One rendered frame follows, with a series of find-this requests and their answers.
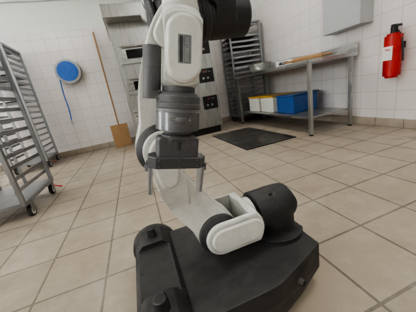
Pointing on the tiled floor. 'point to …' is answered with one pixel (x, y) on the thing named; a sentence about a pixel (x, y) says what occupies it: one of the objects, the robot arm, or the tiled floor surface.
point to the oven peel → (124, 136)
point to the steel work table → (349, 51)
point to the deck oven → (136, 29)
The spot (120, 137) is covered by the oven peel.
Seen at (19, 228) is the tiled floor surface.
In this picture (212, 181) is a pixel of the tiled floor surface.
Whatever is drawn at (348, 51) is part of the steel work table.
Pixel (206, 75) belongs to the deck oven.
